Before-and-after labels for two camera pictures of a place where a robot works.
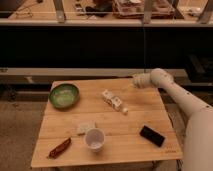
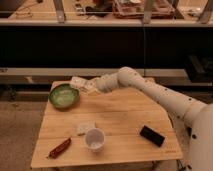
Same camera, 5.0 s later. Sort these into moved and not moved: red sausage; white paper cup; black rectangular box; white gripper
Moved: white gripper
Not moved: white paper cup; red sausage; black rectangular box
